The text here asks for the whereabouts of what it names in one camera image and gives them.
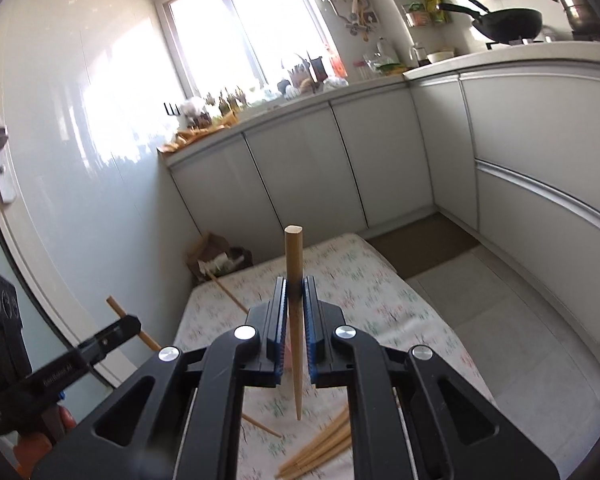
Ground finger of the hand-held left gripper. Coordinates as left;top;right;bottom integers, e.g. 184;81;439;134
77;315;142;364

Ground person's left hand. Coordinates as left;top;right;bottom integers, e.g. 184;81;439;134
17;404;77;466

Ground clear oil bottle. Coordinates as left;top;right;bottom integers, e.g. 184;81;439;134
374;37;399;68

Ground floral tablecloth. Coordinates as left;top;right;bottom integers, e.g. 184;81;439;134
172;232;498;480

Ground dark knife block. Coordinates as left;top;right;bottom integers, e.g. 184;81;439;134
307;52;331;83

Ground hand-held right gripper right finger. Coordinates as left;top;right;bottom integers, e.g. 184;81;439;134
304;275;562;480

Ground row of small bottles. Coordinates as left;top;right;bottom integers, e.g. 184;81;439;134
180;87;251;128

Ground white kitchen countertop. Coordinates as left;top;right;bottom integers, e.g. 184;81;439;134
160;40;600;161

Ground cardboard box with trash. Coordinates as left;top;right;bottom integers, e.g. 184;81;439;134
186;231;254;286

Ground hanging kitchen utensils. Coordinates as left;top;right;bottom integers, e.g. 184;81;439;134
347;0;381;43

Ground yellow dried food pile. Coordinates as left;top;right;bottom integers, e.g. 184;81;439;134
160;115;235;153

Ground brown floor mat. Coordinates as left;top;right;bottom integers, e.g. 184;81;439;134
365;211;481;281

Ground kitchen window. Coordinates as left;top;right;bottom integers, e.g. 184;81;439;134
155;0;333;101

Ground wall rack with packets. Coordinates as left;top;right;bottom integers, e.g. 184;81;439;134
402;0;453;28

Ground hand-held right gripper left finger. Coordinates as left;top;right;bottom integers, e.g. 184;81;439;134
27;276;287;480

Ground black wok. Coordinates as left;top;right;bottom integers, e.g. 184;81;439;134
437;0;544;43

